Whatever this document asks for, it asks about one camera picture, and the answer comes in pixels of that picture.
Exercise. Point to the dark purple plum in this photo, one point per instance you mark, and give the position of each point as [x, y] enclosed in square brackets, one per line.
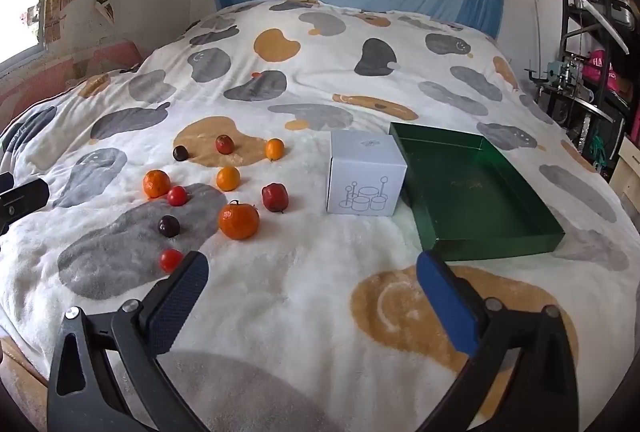
[168, 226]
[180, 153]

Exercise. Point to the large tangerine with stem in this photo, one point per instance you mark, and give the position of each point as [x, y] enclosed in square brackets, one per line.
[239, 220]

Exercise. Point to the white cardboard box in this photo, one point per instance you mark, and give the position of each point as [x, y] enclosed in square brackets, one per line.
[365, 177]

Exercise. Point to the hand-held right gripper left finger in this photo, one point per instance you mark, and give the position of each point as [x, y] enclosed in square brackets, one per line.
[179, 304]

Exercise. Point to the white blob-printed blanket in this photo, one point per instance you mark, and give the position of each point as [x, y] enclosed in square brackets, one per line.
[320, 77]

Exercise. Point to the small oval orange kumquat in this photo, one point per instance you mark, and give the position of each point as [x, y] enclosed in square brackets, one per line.
[274, 149]

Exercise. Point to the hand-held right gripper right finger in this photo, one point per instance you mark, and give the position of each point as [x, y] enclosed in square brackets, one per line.
[445, 304]

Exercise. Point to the pink patterned cloth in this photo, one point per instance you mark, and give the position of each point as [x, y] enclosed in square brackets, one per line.
[65, 72]

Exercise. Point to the sewing machine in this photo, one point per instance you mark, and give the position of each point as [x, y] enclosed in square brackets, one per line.
[562, 74]

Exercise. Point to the red cherry tomato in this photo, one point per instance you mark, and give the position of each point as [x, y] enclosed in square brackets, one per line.
[171, 260]
[177, 196]

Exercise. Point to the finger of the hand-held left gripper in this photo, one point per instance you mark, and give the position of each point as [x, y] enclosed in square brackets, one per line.
[22, 204]

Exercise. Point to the black metal rack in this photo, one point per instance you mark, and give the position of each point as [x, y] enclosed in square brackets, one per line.
[575, 12]

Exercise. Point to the small round orange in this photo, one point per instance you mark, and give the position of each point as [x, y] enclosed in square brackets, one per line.
[228, 178]

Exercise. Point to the pink bag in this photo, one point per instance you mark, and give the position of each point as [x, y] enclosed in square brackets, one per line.
[602, 62]

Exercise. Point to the green tray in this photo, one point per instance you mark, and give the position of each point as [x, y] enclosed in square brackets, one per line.
[475, 192]

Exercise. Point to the beige wooden cabinet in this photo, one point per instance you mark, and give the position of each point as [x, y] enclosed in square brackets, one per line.
[627, 167]

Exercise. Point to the thin metal rod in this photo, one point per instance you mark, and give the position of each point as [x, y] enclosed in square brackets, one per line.
[536, 32]

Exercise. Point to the green cloth bundle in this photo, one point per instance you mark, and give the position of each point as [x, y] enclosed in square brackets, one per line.
[597, 148]

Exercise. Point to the medium round orange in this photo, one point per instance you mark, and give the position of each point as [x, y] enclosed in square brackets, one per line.
[156, 183]

